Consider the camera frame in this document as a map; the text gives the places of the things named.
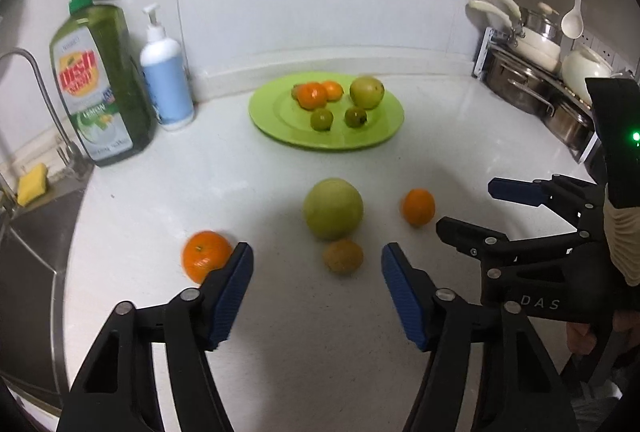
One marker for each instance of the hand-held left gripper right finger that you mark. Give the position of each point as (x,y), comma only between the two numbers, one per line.
(402,297)

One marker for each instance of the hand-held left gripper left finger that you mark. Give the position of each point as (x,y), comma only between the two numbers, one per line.
(230,292)

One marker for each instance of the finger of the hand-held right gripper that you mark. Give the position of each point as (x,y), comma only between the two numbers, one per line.
(465,234)
(517,192)

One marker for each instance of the small orange mandarin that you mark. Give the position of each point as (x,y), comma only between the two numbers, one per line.
(418,207)

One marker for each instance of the large green apple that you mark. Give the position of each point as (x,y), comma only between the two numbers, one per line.
(333,212)

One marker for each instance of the small green tomato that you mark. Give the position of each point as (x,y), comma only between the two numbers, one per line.
(321,119)
(355,116)

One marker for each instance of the yellow-green pear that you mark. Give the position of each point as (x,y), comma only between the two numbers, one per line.
(366,90)

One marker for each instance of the green plate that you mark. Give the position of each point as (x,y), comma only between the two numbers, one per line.
(285,124)

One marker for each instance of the large orange mandarin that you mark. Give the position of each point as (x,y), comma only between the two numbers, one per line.
(311,94)

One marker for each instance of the person's right hand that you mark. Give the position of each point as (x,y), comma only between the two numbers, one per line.
(581,338)

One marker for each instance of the small steel pot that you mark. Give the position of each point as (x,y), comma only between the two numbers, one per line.
(567,124)

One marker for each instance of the cream ribbed sleeve cuff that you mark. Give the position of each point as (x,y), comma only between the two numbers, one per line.
(624,242)

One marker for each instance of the large steel pot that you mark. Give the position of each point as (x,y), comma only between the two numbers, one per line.
(515,81)

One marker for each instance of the white kettle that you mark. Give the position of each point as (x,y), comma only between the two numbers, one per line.
(580,69)

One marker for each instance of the white saucepan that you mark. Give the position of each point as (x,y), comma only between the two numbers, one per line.
(540,51)

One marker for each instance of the steel pot rack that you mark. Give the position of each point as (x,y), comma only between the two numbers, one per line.
(482,49)

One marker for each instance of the lidded steel pot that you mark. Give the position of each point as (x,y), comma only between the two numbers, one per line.
(542,24)

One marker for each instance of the white ladle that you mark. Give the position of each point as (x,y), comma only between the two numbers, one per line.
(572,24)

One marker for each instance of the steel sink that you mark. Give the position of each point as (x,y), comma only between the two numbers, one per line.
(30,292)

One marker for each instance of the slim gooseneck faucet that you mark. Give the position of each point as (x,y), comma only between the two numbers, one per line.
(75,156)

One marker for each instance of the white pump bottle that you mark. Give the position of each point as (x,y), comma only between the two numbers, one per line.
(167,81)

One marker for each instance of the yellow sponge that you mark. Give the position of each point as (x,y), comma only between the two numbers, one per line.
(31,184)

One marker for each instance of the green dish soap bottle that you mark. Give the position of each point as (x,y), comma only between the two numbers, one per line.
(100,81)

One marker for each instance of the white wall outlets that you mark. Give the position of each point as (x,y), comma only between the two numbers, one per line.
(607,54)

